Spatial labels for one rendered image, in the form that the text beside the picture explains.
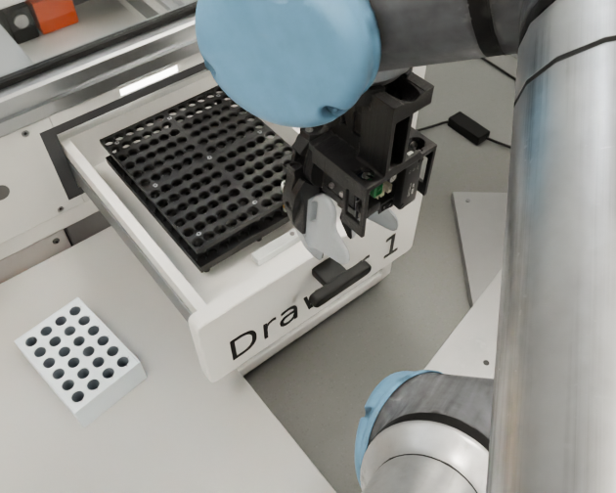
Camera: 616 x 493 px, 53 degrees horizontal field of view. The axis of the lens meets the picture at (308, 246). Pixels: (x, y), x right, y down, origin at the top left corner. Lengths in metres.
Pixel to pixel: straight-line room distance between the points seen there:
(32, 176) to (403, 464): 0.56
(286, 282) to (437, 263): 1.23
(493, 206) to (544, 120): 1.75
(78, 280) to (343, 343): 0.92
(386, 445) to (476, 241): 1.39
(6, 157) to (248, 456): 0.43
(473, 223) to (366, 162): 1.45
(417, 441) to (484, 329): 0.34
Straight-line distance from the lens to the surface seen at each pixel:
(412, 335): 1.65
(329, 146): 0.45
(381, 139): 0.41
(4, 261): 0.91
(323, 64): 0.24
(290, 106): 0.26
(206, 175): 0.72
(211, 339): 0.59
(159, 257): 0.66
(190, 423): 0.71
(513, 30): 0.24
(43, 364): 0.74
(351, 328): 1.64
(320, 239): 0.52
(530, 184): 0.18
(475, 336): 0.77
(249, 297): 0.58
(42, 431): 0.75
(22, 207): 0.84
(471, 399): 0.51
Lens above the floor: 1.40
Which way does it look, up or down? 51 degrees down
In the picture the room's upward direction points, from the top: straight up
